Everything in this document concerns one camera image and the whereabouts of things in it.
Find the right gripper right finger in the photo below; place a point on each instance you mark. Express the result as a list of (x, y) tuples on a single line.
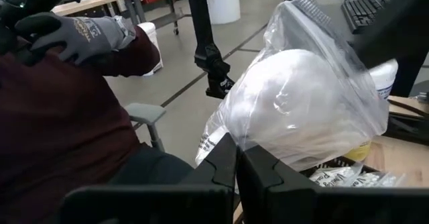
[(275, 197)]

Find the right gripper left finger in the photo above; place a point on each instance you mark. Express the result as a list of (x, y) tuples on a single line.
[(214, 183)]

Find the grey chair armrest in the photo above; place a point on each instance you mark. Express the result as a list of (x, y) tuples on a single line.
[(145, 113)]

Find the white bucket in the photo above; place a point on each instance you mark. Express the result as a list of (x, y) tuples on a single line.
[(152, 33)]

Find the person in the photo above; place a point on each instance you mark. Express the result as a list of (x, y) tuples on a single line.
[(50, 133)]

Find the white round bin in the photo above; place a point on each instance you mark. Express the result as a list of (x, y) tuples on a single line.
[(223, 2)]

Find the person's hand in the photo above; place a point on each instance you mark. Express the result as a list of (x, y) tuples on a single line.
[(83, 33)]

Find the black keyboard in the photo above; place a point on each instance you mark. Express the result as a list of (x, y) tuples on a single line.
[(362, 12)]

